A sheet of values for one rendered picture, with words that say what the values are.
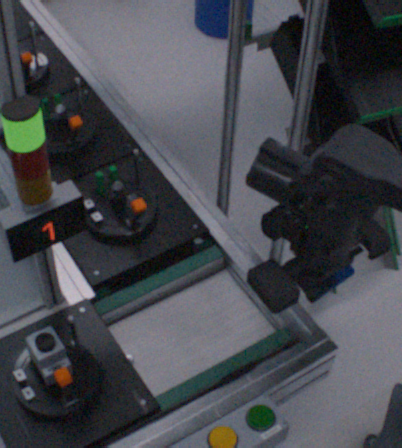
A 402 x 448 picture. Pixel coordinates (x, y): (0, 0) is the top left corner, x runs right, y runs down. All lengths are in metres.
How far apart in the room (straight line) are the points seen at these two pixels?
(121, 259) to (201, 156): 0.41
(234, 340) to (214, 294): 0.10
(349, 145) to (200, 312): 0.62
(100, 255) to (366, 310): 0.50
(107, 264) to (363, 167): 0.66
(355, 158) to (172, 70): 1.15
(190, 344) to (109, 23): 1.04
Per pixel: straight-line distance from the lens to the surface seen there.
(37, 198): 0.99
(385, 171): 0.74
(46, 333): 1.07
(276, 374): 1.19
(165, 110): 1.73
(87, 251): 1.31
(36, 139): 0.92
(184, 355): 1.25
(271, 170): 0.81
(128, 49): 1.92
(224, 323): 1.28
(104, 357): 1.19
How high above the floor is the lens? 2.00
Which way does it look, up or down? 50 degrees down
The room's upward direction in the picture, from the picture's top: 3 degrees clockwise
